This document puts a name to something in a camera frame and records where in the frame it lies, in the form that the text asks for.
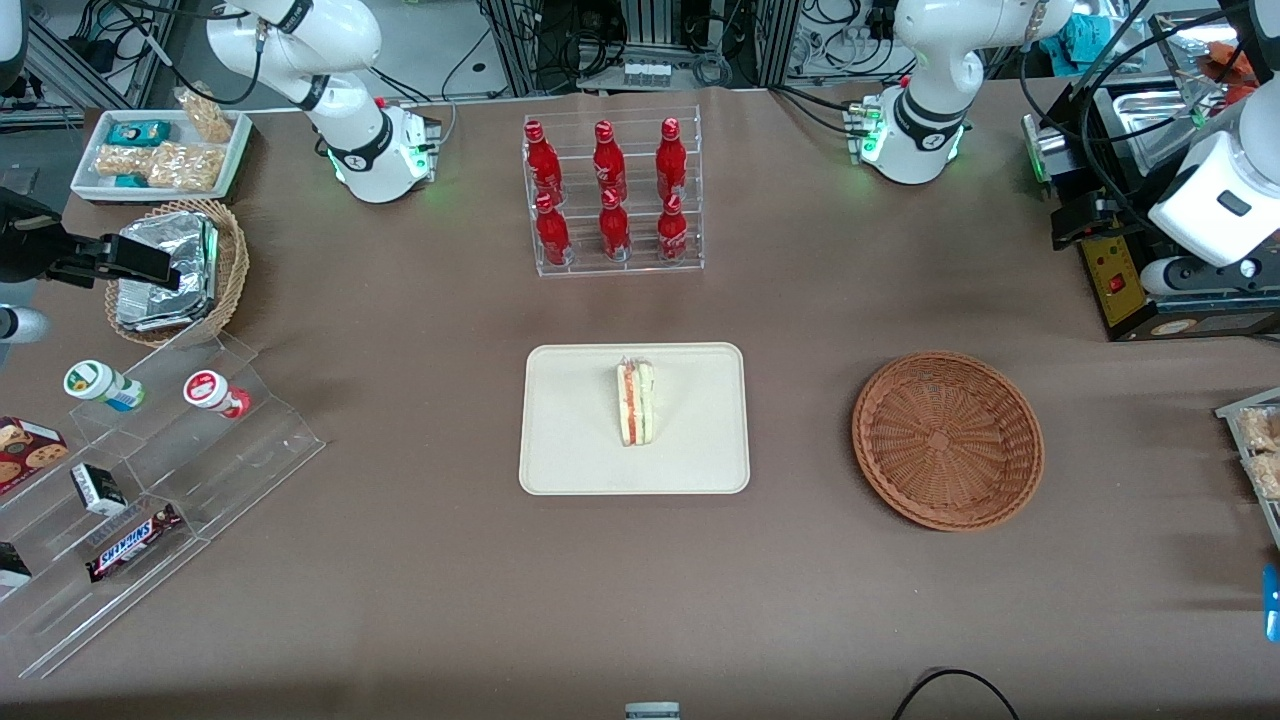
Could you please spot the red soda bottle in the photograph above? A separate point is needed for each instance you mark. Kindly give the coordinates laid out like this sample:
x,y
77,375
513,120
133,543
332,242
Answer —
x,y
671,160
673,235
553,235
614,230
543,165
609,165

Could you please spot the light tan wicker basket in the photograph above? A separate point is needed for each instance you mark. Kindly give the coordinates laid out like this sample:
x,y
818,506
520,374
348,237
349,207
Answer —
x,y
232,270

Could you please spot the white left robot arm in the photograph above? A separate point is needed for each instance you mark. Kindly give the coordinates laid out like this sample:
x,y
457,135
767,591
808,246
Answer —
x,y
925,120

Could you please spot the teal snack box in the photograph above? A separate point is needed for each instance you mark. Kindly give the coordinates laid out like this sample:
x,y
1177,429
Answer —
x,y
138,133

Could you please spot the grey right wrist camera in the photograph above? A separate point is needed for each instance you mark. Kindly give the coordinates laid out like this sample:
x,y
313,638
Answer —
x,y
20,325

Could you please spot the black food warmer yellow panel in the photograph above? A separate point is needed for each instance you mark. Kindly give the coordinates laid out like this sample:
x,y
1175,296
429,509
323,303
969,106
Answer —
x,y
1200,325

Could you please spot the white rectangular snack tray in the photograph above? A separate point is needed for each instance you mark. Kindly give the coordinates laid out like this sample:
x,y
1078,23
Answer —
x,y
160,196

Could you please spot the clear acrylic bottle rack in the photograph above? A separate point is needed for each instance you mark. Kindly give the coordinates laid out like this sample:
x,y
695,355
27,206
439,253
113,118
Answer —
x,y
580,262

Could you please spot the small teal packet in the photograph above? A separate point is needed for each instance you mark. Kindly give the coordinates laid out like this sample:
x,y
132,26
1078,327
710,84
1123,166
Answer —
x,y
130,181

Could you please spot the clear bag of puffed snacks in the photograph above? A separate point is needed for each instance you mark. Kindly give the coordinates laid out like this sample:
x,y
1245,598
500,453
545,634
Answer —
x,y
1262,430
1265,478

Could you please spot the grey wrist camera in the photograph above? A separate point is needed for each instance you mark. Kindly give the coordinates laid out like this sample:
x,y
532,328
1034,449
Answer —
x,y
1200,275
20,325

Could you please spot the cream plastic tray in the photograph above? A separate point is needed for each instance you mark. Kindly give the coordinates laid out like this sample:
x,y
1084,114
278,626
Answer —
x,y
570,430

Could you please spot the teal cloth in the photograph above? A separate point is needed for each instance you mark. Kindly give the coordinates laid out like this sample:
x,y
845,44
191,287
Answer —
x,y
1090,35

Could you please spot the black and white snack box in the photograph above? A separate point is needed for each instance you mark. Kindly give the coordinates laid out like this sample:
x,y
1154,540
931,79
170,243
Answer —
x,y
98,490

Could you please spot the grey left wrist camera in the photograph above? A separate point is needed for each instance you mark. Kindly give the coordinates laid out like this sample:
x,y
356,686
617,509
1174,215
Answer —
x,y
1200,275

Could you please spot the blue plastic object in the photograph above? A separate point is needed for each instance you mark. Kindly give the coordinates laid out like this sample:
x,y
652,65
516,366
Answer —
x,y
1272,600

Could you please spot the small black snack box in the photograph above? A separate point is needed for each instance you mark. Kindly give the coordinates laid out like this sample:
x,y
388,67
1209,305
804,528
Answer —
x,y
12,565

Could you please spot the red cookie box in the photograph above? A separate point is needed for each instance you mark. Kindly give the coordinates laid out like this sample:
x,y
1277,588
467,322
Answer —
x,y
30,450

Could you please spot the red lidded yogurt cup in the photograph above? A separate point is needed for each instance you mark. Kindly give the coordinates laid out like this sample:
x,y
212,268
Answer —
x,y
207,388

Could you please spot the aluminium foil container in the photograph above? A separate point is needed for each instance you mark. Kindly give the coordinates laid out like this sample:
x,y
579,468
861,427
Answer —
x,y
190,240

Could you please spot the triangle sandwich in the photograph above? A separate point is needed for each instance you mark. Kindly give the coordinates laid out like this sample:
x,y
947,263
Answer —
x,y
635,405

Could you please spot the clear acrylic stepped display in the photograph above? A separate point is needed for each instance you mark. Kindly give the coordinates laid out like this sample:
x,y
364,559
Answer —
x,y
250,440

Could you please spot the peanut brittle snack bag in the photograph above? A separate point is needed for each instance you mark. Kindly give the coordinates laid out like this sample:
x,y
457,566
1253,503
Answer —
x,y
207,118
122,160
185,165

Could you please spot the small grey device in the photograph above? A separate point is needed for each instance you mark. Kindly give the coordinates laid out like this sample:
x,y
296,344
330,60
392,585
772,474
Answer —
x,y
652,712

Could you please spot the brown round wicker basket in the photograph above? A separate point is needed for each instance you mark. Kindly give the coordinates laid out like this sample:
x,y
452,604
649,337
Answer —
x,y
950,440

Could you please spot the grey power strip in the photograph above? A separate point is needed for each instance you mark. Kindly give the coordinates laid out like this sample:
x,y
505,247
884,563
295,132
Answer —
x,y
647,74

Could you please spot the green lidded white jar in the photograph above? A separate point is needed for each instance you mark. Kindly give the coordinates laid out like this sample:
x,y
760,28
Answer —
x,y
90,380

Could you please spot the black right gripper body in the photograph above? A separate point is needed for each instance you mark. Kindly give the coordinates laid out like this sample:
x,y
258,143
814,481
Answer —
x,y
28,250

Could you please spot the brown Snickers chocolate bar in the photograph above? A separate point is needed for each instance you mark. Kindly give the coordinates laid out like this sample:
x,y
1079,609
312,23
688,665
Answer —
x,y
135,543

